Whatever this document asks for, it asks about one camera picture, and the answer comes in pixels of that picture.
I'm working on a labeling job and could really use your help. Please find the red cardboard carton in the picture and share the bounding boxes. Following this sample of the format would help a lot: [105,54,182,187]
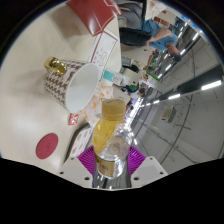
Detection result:
[65,0,123,37]

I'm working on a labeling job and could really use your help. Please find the group of ceiling lights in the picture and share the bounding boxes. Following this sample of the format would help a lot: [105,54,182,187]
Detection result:
[139,13,223,108]

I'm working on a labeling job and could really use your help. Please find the person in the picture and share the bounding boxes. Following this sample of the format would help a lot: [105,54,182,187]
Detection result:
[139,18,184,63]
[121,82,141,94]

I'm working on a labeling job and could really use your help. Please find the white card with red frame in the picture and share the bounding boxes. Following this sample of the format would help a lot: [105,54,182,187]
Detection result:
[87,29,120,81]

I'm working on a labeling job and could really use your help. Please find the printed paper tray liner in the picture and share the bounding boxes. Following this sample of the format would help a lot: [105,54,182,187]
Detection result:
[71,126,94,158]

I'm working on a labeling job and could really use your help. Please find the ceiling air conditioner unit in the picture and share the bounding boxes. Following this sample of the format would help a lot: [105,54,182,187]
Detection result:
[160,104,176,123]

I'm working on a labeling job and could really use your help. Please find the small clear bottle teal label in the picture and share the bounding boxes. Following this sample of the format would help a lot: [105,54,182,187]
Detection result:
[101,69,126,86]

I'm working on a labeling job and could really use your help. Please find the clear tea bottle tan cap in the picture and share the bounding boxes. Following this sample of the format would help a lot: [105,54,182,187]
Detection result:
[92,98,134,181]

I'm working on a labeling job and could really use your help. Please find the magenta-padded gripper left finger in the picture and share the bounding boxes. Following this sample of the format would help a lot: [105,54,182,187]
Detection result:
[58,145,99,189]

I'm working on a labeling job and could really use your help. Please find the patterned white mug gold handle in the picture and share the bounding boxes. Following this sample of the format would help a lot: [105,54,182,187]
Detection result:
[44,56,101,114]

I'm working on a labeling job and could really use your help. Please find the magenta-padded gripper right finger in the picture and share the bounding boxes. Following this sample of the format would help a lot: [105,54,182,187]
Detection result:
[125,146,169,189]

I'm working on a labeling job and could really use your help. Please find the black backpack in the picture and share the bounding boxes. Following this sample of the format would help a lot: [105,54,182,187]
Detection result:
[118,27,151,48]

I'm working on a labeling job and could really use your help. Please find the small red sauce packet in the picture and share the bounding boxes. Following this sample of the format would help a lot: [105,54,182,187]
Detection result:
[68,113,80,126]

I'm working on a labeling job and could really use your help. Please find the flat round red coaster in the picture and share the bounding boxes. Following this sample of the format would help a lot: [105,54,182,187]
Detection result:
[35,132,60,160]

